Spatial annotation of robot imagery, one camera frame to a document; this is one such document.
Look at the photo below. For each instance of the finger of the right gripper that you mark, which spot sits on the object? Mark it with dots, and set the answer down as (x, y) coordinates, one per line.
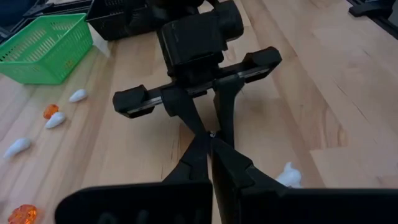
(227, 109)
(183, 105)

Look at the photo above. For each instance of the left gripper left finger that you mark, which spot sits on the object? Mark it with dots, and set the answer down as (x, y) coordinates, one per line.
(155, 202)

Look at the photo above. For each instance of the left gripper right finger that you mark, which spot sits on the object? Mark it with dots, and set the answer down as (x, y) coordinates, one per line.
(280, 208)

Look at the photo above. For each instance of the black skeleton figure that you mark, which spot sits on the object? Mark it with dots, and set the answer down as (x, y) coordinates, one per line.
(213, 134)

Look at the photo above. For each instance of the white ghost figure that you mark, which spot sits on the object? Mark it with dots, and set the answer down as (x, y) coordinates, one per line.
(78, 96)
(17, 148)
(55, 120)
(289, 177)

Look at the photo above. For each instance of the orange translucent pumpkin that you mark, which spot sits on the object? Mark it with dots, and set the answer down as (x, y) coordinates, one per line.
(50, 111)
(23, 214)

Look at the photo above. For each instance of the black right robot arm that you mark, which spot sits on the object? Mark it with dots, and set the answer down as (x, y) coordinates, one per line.
(231, 18)

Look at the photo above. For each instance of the black plastic basket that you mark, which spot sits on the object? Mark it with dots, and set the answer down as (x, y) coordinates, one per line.
(109, 18)

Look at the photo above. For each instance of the green plastic basket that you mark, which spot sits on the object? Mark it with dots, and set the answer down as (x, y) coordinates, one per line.
(46, 49)

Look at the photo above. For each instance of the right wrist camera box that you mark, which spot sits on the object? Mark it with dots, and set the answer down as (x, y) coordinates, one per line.
(192, 46)

